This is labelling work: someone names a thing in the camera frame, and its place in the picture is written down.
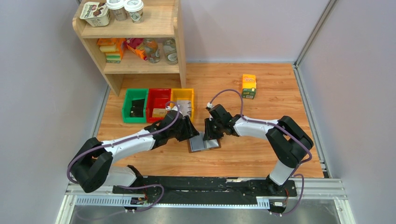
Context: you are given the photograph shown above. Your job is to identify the right white lidded cup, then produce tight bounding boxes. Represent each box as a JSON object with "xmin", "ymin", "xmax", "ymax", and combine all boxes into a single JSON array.
[{"xmin": 124, "ymin": 0, "xmax": 144, "ymax": 23}]

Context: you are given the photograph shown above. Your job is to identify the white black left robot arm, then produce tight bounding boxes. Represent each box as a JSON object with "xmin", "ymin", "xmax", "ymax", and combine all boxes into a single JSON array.
[{"xmin": 67, "ymin": 110, "xmax": 199, "ymax": 193}]

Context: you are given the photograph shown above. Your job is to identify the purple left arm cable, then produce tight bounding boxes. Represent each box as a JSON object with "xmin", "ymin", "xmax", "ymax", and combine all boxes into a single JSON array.
[{"xmin": 66, "ymin": 101, "xmax": 181, "ymax": 214}]

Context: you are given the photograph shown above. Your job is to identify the orange green carton box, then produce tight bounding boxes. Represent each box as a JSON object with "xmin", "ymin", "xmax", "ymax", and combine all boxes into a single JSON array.
[{"xmin": 241, "ymin": 74, "xmax": 257, "ymax": 99}]

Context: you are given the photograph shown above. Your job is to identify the orange pink snack bag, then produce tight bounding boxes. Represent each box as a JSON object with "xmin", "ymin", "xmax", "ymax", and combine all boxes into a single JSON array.
[{"xmin": 126, "ymin": 38, "xmax": 147, "ymax": 61}]

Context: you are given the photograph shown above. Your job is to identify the right glass jar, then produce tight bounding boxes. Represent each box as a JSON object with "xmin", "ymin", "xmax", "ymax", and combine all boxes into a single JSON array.
[{"xmin": 163, "ymin": 38, "xmax": 178, "ymax": 65}]

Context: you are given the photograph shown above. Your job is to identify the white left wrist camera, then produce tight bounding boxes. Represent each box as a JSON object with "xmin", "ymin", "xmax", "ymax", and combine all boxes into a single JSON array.
[{"xmin": 165, "ymin": 104, "xmax": 180, "ymax": 113}]

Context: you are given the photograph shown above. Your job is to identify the white lidded cup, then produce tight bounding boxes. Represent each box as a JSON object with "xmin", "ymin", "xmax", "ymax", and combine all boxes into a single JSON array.
[
  {"xmin": 124, "ymin": 0, "xmax": 144, "ymax": 23},
  {"xmin": 106, "ymin": 0, "xmax": 127, "ymax": 21}
]

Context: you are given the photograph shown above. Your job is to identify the brown leather card holder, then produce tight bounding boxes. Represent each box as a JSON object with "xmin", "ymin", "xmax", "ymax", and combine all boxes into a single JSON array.
[{"xmin": 188, "ymin": 132, "xmax": 221, "ymax": 153}]

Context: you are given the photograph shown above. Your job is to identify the red plastic bin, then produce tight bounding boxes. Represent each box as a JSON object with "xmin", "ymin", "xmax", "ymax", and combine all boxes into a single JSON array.
[{"xmin": 146, "ymin": 89, "xmax": 171, "ymax": 123}]

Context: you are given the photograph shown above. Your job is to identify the tan card in red bin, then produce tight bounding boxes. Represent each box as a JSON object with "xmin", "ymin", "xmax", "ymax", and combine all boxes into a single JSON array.
[{"xmin": 151, "ymin": 108, "xmax": 168, "ymax": 118}]

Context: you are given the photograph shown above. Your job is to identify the black cards in green bin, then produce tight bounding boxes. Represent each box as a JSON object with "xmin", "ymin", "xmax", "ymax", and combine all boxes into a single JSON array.
[{"xmin": 129, "ymin": 98, "xmax": 145, "ymax": 118}]

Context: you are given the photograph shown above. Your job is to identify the wooden shelf unit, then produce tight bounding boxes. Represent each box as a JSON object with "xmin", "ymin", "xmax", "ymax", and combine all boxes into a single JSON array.
[{"xmin": 72, "ymin": 0, "xmax": 187, "ymax": 95}]

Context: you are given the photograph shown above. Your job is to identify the glass jar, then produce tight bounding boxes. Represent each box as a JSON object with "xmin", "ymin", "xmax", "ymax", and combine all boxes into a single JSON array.
[
  {"xmin": 163, "ymin": 38, "xmax": 178, "ymax": 65},
  {"xmin": 143, "ymin": 38, "xmax": 160, "ymax": 63}
]

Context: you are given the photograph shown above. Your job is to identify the white cards in yellow bin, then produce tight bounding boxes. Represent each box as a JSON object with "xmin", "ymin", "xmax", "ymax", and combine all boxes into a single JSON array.
[{"xmin": 177, "ymin": 100, "xmax": 192, "ymax": 117}]

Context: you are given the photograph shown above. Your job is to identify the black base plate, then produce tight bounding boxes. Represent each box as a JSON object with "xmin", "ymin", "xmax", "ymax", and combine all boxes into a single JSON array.
[{"xmin": 112, "ymin": 176, "xmax": 297, "ymax": 205}]

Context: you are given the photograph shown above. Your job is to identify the left glass jar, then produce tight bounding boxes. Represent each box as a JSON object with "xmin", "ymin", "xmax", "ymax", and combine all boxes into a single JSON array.
[{"xmin": 143, "ymin": 38, "xmax": 160, "ymax": 63}]

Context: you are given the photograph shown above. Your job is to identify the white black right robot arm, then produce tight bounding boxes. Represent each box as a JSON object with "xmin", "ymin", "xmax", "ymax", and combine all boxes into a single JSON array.
[{"xmin": 203, "ymin": 104, "xmax": 314, "ymax": 196}]

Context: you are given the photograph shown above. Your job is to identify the aluminium frame rail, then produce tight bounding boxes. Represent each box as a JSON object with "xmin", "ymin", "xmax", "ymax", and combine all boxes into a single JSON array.
[{"xmin": 56, "ymin": 177, "xmax": 354, "ymax": 224}]

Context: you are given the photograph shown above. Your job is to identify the left white lidded cup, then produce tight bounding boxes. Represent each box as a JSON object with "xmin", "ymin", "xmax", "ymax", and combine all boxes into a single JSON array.
[{"xmin": 106, "ymin": 0, "xmax": 127, "ymax": 21}]

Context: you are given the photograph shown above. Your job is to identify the green plastic bin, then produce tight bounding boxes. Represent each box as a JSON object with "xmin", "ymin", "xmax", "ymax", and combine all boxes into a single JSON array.
[{"xmin": 121, "ymin": 88, "xmax": 149, "ymax": 123}]

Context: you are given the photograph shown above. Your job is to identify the stack of sponges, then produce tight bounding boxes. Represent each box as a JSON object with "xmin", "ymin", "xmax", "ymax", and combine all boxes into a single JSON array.
[{"xmin": 97, "ymin": 38, "xmax": 126, "ymax": 63}]

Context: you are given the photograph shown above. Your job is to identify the yoghurt tub with chocolate label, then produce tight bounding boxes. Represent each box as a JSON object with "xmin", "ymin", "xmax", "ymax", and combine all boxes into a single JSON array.
[{"xmin": 79, "ymin": 1, "xmax": 110, "ymax": 27}]

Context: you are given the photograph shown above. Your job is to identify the yellow plastic bin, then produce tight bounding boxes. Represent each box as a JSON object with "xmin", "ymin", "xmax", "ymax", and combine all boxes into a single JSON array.
[{"xmin": 170, "ymin": 88, "xmax": 195, "ymax": 122}]

